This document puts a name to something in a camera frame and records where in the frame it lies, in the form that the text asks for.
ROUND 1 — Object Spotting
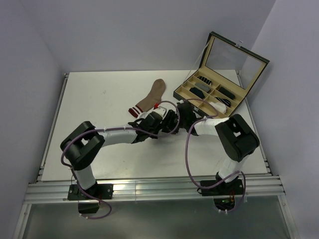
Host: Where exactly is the dark striped rolled sock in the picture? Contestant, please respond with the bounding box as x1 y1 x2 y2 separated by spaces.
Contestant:
215 97 231 108

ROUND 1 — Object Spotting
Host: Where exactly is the aluminium frame rail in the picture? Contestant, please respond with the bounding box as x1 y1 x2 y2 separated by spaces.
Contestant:
23 175 285 204

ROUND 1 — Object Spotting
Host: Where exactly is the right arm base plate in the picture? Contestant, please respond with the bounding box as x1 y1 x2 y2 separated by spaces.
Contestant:
197 179 244 196

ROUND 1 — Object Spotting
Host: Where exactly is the black white striped rolled sock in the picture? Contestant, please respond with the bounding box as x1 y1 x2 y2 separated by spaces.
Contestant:
197 76 212 86

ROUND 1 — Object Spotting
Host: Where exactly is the black compartment storage box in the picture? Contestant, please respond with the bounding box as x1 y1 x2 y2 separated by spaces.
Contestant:
173 31 270 118

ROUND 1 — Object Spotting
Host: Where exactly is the white rolled sock in box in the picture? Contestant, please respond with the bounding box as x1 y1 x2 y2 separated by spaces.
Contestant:
208 102 227 114

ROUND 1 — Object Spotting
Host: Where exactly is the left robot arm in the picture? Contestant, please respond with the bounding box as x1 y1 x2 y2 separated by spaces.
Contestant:
60 109 165 199

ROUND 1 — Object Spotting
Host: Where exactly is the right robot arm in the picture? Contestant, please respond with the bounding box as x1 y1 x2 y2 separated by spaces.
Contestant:
162 102 260 194

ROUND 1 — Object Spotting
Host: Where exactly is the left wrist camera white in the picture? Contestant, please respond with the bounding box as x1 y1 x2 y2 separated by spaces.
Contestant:
153 103 167 119

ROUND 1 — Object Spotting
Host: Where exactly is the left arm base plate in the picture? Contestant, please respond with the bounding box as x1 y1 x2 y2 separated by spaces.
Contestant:
67 184 113 201

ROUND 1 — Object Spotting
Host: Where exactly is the grey rolled sock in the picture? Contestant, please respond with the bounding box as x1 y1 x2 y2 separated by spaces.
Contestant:
195 82 211 93

